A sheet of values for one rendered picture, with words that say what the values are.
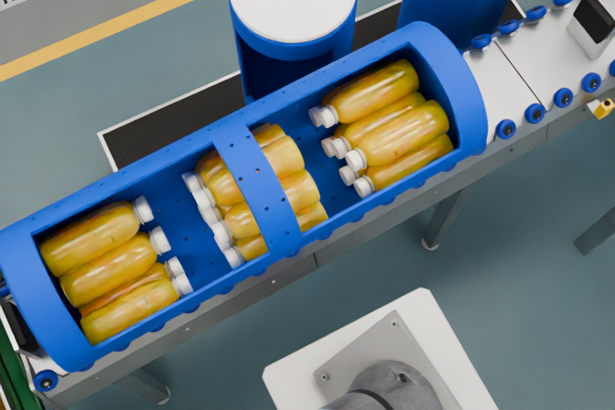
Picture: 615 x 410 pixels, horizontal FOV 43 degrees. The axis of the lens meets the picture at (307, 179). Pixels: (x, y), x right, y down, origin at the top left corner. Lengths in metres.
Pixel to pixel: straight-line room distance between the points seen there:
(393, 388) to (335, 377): 0.15
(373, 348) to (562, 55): 0.91
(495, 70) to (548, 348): 1.09
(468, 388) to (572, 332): 1.32
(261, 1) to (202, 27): 1.22
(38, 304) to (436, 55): 0.80
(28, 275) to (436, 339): 0.68
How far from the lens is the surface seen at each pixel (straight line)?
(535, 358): 2.58
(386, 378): 1.15
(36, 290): 1.32
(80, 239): 1.42
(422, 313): 1.34
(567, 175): 2.78
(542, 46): 1.85
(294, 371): 1.31
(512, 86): 1.78
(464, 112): 1.42
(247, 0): 1.71
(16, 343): 1.51
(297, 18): 1.68
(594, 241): 2.58
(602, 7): 1.76
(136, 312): 1.43
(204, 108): 2.59
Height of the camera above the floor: 2.45
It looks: 69 degrees down
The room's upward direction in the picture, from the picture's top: straight up
